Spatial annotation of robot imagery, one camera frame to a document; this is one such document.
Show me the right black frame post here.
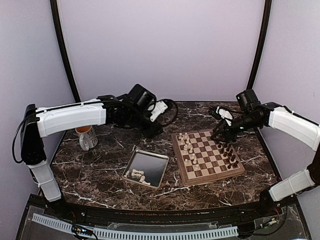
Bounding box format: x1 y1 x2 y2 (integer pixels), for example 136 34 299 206
246 0 273 90

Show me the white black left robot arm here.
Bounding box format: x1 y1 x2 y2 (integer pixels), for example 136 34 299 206
13 83 179 218

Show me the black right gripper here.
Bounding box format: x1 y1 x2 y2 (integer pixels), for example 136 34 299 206
210 112 261 144

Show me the left black frame post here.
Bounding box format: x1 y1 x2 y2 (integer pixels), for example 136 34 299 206
49 0 81 103

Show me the white slotted cable duct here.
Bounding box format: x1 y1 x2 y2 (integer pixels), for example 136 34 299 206
31 213 239 240

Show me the silver metal tray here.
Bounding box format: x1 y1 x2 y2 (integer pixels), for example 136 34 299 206
121 149 170 189

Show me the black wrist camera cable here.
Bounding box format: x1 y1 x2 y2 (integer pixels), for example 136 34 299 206
159 98 179 126

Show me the white mug orange interior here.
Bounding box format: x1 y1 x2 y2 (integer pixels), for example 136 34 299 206
75 125 98 151

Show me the white chess queen piece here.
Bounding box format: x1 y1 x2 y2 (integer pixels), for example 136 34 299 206
183 145 188 154

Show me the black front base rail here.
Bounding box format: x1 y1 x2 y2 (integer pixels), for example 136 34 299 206
24 194 301 228

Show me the dark chess pieces row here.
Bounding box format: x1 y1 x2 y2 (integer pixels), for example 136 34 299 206
217 142 240 170

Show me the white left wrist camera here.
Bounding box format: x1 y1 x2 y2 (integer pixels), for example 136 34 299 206
149 100 168 122

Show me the black frame post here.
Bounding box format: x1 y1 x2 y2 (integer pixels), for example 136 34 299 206
246 0 273 90
49 0 81 103

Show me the wooden chessboard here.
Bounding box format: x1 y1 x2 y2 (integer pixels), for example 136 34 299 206
171 129 245 187

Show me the white pieces pile in tray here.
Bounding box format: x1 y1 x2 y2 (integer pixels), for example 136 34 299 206
123 169 151 186

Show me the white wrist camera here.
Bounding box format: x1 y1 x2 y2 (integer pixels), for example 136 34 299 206
208 106 233 126
149 100 168 122

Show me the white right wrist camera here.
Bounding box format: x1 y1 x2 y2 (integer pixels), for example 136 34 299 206
208 106 233 126

